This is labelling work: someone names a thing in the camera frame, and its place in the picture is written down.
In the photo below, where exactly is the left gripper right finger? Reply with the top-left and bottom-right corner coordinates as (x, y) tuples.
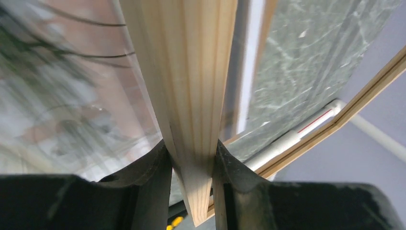
(213, 142), (403, 230)

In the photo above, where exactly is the white PVC pipe structure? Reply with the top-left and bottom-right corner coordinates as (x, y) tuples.
(245, 100), (406, 171)

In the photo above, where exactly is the yellow black screwdriver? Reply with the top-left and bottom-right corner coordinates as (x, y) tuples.
(166, 216), (184, 230)

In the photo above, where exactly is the wooden picture frame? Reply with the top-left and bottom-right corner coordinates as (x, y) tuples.
(120, 0), (401, 226)

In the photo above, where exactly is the printed plant photo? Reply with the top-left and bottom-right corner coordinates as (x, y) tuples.
(0, 0), (161, 181)

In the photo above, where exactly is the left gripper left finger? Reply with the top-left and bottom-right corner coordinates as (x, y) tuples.
(0, 141), (172, 230)

